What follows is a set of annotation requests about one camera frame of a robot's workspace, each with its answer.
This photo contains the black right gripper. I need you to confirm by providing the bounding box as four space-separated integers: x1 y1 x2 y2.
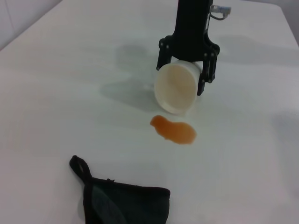
156 0 221 97

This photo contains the white paper cup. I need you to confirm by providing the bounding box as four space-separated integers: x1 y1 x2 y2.
154 59 203 115

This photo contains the grey right arm cable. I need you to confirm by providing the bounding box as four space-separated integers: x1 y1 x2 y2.
208 4 232 22

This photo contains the dark blue rag with loop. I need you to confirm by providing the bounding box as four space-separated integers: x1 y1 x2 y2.
69 154 171 224

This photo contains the orange-brown liquid stain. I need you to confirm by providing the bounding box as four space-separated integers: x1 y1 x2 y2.
149 114 198 146

